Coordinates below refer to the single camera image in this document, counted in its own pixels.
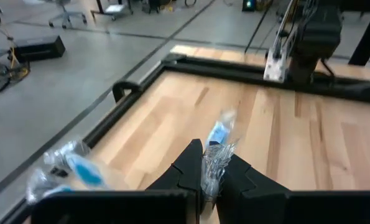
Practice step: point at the black floor equipment case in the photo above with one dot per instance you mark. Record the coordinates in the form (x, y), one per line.
(38, 48)

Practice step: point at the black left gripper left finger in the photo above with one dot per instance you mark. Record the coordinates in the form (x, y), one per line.
(125, 208)

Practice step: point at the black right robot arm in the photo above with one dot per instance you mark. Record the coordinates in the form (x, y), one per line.
(315, 34)

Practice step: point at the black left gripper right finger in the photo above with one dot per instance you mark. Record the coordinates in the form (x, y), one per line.
(296, 208)

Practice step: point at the black computer tower blue lights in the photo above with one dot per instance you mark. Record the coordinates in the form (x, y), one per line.
(249, 4)

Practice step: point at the grey wheeled office chair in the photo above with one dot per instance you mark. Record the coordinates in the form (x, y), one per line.
(66, 15)

